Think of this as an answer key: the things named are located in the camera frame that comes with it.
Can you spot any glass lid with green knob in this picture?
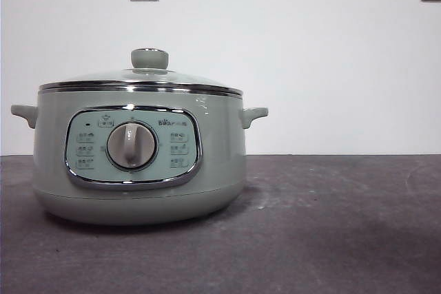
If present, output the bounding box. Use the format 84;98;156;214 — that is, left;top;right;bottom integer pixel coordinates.
37;47;245;98

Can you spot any pale green electric pot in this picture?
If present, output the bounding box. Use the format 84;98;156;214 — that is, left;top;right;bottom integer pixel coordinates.
10;87;269;228

